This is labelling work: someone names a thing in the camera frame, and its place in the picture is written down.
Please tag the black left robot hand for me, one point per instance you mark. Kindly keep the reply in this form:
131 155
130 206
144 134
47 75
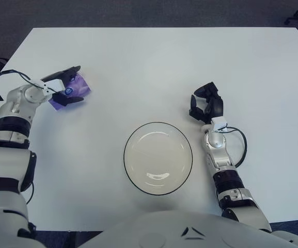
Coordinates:
66 73

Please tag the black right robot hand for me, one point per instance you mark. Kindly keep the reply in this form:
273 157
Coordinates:
216 104

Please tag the purple tissue paper pack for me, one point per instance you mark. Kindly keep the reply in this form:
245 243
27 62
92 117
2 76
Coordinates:
82 86

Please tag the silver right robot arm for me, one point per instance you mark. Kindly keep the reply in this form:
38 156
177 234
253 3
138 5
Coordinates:
231 183

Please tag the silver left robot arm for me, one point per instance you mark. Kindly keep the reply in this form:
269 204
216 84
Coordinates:
6 155

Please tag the white plate with black rim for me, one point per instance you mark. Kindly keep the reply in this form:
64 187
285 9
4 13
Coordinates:
157 157

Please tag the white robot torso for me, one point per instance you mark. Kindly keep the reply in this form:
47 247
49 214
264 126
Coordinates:
190 232

